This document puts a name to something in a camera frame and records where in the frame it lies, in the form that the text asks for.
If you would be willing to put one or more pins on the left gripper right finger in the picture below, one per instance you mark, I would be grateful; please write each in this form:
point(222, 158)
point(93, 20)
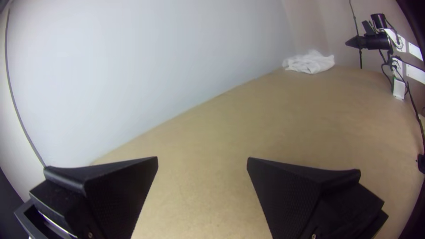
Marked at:
point(299, 202)

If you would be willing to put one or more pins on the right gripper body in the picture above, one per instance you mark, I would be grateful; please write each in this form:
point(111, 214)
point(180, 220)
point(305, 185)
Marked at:
point(377, 41)

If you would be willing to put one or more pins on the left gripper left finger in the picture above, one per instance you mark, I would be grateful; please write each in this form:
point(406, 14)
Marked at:
point(109, 196)

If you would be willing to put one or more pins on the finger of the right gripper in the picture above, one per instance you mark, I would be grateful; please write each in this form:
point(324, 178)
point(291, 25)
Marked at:
point(354, 42)

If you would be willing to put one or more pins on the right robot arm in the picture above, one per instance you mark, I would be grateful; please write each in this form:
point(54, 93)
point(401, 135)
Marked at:
point(415, 51)

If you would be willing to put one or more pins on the white t-shirt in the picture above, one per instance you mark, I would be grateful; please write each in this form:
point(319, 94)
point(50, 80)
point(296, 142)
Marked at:
point(308, 63)

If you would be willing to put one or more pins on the black tripod stand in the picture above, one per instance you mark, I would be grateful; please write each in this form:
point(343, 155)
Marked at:
point(357, 33)

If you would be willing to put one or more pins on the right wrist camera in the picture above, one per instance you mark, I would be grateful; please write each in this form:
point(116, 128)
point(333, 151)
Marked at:
point(368, 28)

